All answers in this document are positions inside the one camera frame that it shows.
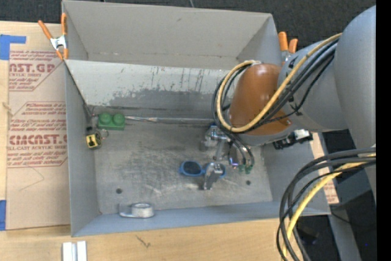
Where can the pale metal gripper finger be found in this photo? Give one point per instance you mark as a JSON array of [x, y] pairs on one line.
[[206, 140], [211, 175]]

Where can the blue sunglasses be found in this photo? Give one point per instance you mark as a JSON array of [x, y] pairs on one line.
[[191, 168]]

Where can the grey metal bin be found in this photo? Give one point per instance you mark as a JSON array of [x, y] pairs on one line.
[[171, 94]]

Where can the silver round metal cup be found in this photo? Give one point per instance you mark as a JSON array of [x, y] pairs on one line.
[[141, 210]]

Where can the green toy block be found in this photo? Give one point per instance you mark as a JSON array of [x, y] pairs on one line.
[[111, 122]]

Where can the yellow and black key fob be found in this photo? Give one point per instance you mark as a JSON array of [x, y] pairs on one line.
[[93, 141]]

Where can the brown cardboard board red print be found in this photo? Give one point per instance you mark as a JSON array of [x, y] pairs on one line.
[[36, 131]]

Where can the black cylinder on white bracket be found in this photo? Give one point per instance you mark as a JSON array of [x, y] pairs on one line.
[[288, 140]]

